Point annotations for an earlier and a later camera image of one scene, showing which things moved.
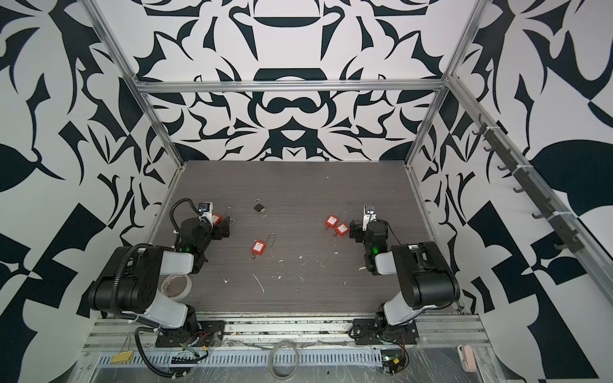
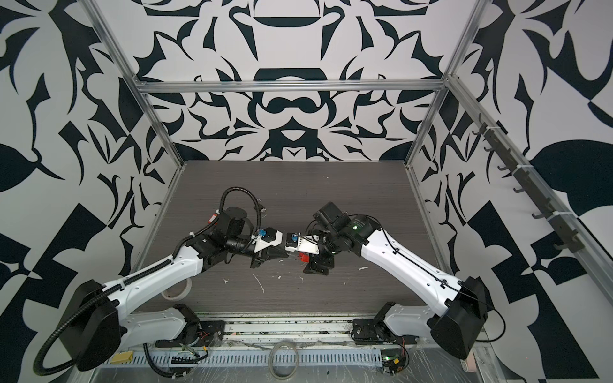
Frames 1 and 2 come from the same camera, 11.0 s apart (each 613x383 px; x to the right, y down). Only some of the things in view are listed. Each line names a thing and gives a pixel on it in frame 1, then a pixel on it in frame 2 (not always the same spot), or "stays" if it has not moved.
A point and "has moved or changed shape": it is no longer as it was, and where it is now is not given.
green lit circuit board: (393, 360) stays
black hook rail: (571, 240) stays
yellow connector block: (124, 357) stays
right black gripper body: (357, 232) → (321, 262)
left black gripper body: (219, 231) → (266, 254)
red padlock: (259, 246) has moved or changed shape
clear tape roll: (176, 286) stays
